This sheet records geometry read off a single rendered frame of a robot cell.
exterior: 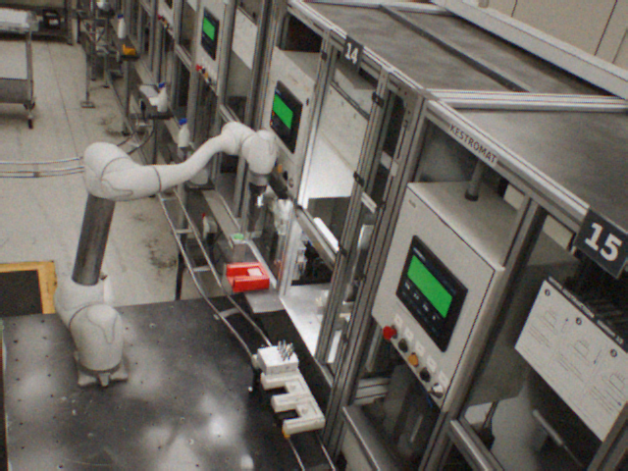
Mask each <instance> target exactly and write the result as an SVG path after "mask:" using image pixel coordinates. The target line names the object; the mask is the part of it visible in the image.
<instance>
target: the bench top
mask: <svg viewBox="0 0 628 471"><path fill-rule="evenodd" d="M112 307H114V308H115V309H116V310H117V313H118V314H119V316H120V318H121V320H122V323H123V350H122V360H123V364H124V368H125V371H126V373H127V374H128V379H127V380H125V381H114V382H108V389H107V390H102V388H101V386H100V384H94V385H88V386H86V387H79V385H78V380H79V374H78V368H77V363H76V361H75V360H74V354H75V353H76V352H79V349H78V348H77V345H76V342H75V339H74V337H73V335H72V333H71V332H70V331H69V330H68V329H67V328H66V326H65V325H64V324H63V322H62V321H61V319H60V317H59V316H57V314H56V313H50V314H40V315H30V316H21V317H11V318H2V319H1V339H2V358H3V379H4V400H5V420H6V436H7V457H8V471H300V468H299V465H298V463H297V461H296V459H295V457H294V455H293V453H292V450H291V448H290V446H289V444H288V441H287V440H286V437H285V435H284V433H283V431H282V428H277V426H276V424H275V422H274V420H273V417H272V414H271V412H270V410H269V408H268V406H267V403H266V401H265V399H264V397H263V395H262V393H261V392H256V393H249V391H248V388H251V387H252V381H253V376H254V373H253V371H252V363H251V361H250V359H249V357H248V355H247V353H246V351H245V349H244V347H243V346H242V344H241V343H240V341H239V340H238V339H237V338H236V337H235V336H234V334H233V333H232V332H231V331H230V330H229V328H228V327H227V326H226V325H225V324H224V323H223V322H222V321H221V320H220V319H219V320H216V319H215V316H214V315H213V314H215V312H214V311H213V310H212V308H211V307H210V306H209V305H208V304H207V302H206V301H205V300H204V299H203V297H199V298H190V299H180V300H170V301H160V302H150V303H139V304H130V305H120V306H112ZM224 319H225V320H226V321H227V322H228V323H229V324H230V326H231V327H232V328H233V329H234V330H235V332H236V333H237V334H239V335H240V337H241V338H242V339H243V341H244V342H245V344H246V345H247V347H248V349H249V351H250V353H251V355H252V357H253V355H257V354H258V349H263V348H269V346H268V344H267V343H266V342H265V340H264V339H263V338H262V336H261V335H260V334H259V333H258V331H257V330H256V329H255V328H254V327H253V326H252V324H251V323H250V322H249V321H248V320H247V319H246V317H245V316H244V315H243V314H242V313H241V312H238V313H235V314H232V315H228V316H225V318H224ZM41 320H44V323H41V322H40V321H41ZM14 340H17V341H18V342H14ZM290 438H291V440H292V443H293V445H294V447H295V449H296V451H297V453H298V455H299V457H300V460H301V462H302V464H303V466H304V468H309V467H314V466H318V465H323V464H327V463H328V462H327V460H326V458H325V456H324V454H323V452H322V450H321V449H320V447H319V445H318V443H317V441H316V439H315V437H314V436H313V434H312V432H311V431H309V432H304V433H299V434H294V435H290Z"/></svg>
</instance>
